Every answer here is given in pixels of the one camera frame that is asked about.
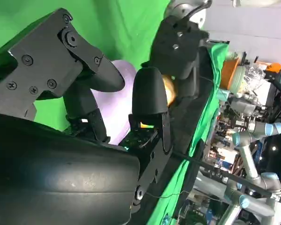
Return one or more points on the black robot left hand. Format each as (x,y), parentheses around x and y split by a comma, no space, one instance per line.
(178,51)

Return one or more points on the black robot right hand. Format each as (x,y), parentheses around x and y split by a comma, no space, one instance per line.
(61,175)

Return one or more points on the orange and white bread roll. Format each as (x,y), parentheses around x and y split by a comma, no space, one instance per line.
(169,91)

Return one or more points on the orange bowl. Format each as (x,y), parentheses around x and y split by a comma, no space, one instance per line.
(229,72)

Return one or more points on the green table cloth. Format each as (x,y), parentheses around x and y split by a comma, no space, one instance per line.
(121,28)

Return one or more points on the lilac plate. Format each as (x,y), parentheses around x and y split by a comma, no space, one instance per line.
(117,105)

